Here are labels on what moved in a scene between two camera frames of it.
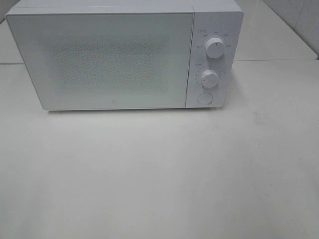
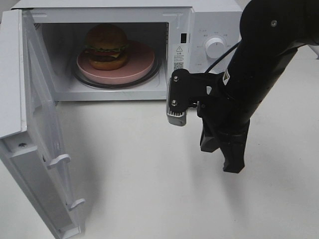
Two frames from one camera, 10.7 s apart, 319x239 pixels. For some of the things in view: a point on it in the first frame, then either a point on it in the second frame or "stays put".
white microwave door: (99, 61) → (31, 143)
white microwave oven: (110, 55) stays put
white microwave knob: (215, 48) stays put
